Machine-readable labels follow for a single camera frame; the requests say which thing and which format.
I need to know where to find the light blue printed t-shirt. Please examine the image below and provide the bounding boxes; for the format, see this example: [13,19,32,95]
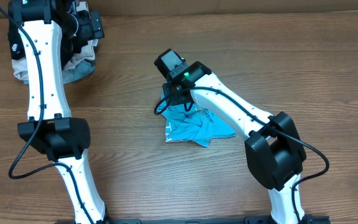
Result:
[162,104,236,147]

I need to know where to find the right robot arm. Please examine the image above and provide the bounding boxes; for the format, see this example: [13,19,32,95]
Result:
[154,49,306,223]

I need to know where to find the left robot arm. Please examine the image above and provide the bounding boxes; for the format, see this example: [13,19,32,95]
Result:
[8,0,110,223]

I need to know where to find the black garment on pile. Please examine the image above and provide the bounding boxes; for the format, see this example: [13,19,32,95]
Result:
[8,0,88,66]

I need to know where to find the grey-blue folded garment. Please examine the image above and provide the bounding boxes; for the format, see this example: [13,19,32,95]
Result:
[14,59,96,85]

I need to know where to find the beige folded garment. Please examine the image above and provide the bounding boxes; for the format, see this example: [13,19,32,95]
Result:
[7,1,99,72]

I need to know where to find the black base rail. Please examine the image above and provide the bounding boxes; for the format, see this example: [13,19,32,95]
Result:
[55,215,331,224]

